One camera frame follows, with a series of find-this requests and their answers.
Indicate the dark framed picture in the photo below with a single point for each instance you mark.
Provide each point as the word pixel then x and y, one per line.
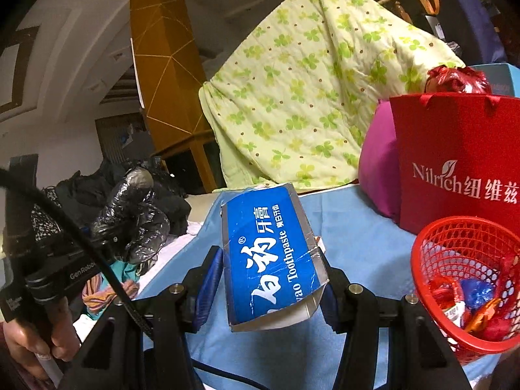
pixel 122 138

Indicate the red crumpled plastic bag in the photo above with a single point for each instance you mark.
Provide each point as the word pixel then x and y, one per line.
pixel 455 79

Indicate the red paper gift bag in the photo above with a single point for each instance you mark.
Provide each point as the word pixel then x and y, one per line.
pixel 459 138

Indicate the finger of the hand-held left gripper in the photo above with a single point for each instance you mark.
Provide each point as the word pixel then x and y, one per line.
pixel 69 250

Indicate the teal cloth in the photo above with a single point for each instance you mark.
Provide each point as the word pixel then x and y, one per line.
pixel 122 270

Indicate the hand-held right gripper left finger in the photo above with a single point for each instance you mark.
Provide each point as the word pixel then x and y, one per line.
pixel 205 292

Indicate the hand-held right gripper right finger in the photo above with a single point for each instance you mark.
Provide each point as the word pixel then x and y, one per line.
pixel 331 308

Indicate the person's left hand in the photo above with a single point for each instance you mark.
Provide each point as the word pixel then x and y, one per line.
pixel 24 341

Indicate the red plastic mesh basket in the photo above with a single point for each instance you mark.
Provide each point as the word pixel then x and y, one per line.
pixel 447 235

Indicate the blue plastic bag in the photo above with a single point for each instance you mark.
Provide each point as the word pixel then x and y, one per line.
pixel 477 292

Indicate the blue and white toothpaste box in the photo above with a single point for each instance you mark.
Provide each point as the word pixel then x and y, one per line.
pixel 268 252

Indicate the dark grey plastic bag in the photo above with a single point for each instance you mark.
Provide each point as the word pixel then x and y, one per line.
pixel 134 211

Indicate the pile of dark clothes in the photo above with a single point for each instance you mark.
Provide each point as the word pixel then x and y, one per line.
pixel 85 187

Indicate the striped brown cloth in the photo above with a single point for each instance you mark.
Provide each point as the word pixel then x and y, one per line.
pixel 97 296

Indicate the wooden column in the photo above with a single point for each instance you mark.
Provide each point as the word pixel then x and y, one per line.
pixel 162 69

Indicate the green floral quilt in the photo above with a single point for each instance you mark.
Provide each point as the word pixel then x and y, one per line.
pixel 304 89

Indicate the blue towel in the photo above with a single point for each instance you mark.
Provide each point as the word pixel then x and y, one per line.
pixel 365 252

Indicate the light blue cardboard box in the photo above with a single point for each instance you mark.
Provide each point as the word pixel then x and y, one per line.
pixel 501 77

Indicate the black white-dotted cloth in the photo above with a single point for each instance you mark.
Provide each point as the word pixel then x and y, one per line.
pixel 42 223

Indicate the magenta pillow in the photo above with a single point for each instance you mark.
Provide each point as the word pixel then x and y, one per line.
pixel 378 170

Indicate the orange foil wrapper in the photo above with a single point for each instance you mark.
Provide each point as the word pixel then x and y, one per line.
pixel 481 317

